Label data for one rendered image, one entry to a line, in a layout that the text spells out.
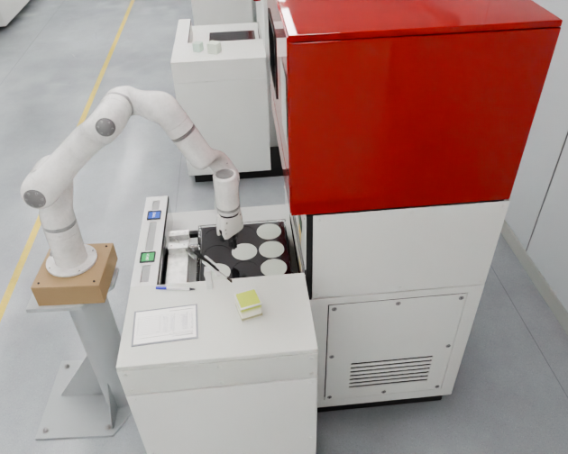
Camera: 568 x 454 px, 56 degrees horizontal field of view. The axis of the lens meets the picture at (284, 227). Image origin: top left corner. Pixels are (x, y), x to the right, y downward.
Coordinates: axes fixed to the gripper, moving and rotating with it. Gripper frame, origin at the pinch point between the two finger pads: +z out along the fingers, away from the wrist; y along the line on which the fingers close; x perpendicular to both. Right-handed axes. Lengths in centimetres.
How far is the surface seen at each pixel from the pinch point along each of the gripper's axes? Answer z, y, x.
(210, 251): 8.2, 3.1, -10.4
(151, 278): 2.0, 30.9, -10.1
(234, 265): 8.1, 2.4, 2.8
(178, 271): 10.0, 17.8, -13.2
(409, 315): 30, -37, 59
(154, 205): 2.4, 2.5, -45.4
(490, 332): 98, -112, 74
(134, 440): 98, 53, -22
